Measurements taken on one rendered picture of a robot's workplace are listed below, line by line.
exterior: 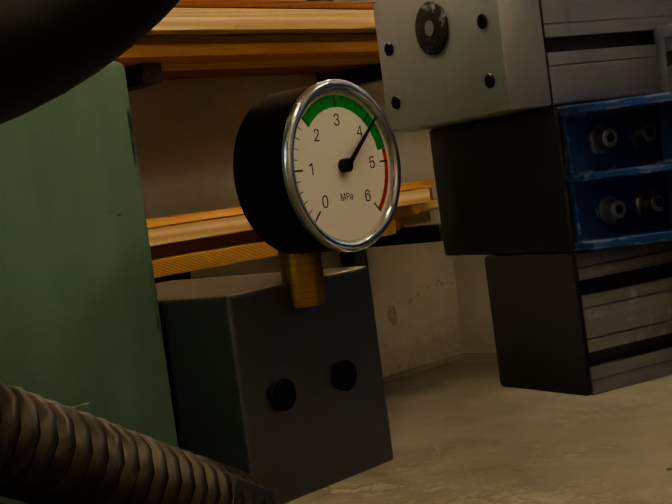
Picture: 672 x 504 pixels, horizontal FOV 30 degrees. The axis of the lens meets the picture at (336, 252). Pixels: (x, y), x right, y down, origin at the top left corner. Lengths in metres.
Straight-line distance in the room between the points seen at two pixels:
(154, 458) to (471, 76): 0.50
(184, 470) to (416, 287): 3.91
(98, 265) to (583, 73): 0.42
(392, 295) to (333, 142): 3.70
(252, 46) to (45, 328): 2.72
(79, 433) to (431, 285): 4.01
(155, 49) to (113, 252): 2.50
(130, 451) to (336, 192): 0.17
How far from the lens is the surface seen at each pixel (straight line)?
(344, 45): 3.37
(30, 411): 0.29
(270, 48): 3.18
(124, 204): 0.46
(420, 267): 4.26
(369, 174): 0.47
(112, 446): 0.31
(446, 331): 4.36
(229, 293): 0.45
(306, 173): 0.44
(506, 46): 0.76
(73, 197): 0.45
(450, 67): 0.80
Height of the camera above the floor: 0.65
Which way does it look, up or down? 3 degrees down
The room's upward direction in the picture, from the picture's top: 8 degrees counter-clockwise
